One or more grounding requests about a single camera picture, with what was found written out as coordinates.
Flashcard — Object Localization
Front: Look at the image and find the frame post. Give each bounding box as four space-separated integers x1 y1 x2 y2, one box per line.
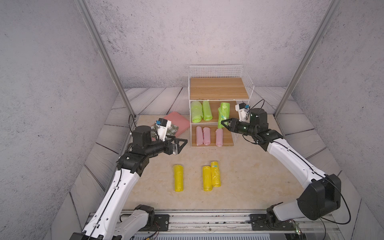
75 0 137 118
274 0 343 118

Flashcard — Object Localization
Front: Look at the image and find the pink bag roll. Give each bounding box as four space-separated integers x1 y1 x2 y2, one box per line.
215 128 224 147
203 127 211 146
196 126 204 146

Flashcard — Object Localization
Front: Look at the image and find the right frame post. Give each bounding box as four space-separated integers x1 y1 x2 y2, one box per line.
274 0 343 118

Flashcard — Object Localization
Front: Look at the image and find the bright green bag roll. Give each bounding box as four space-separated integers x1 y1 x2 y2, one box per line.
218 103 230 129

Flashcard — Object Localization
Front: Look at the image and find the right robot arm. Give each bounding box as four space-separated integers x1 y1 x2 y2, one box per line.
220 108 346 231

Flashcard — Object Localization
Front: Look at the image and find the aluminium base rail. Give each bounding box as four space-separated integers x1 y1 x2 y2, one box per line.
77 209 343 240

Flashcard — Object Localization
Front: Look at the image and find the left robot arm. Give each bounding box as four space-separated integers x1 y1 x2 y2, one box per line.
71 126 188 240

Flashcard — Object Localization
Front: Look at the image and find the yellow bag roll labelled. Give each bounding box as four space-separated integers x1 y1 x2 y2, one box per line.
211 161 221 188

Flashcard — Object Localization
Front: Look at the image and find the light green bag roll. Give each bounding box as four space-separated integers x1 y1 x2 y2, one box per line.
191 101 204 123

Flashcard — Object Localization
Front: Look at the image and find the left frame post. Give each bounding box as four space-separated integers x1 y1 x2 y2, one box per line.
75 0 137 118

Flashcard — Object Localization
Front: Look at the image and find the white wire wooden shelf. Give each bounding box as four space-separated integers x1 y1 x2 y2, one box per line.
188 65 255 148

